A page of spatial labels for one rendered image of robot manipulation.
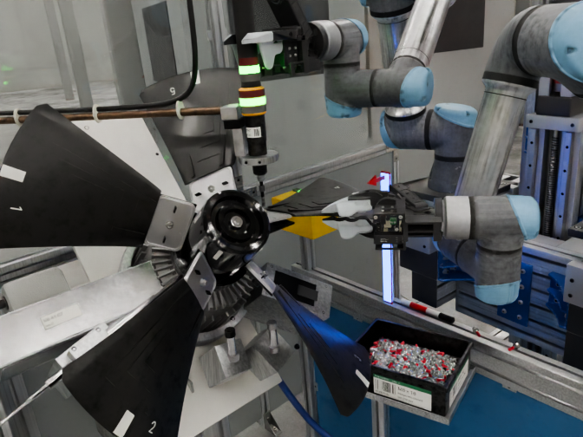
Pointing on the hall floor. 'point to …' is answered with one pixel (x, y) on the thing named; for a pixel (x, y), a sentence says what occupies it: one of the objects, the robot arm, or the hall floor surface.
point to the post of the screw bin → (380, 419)
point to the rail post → (307, 385)
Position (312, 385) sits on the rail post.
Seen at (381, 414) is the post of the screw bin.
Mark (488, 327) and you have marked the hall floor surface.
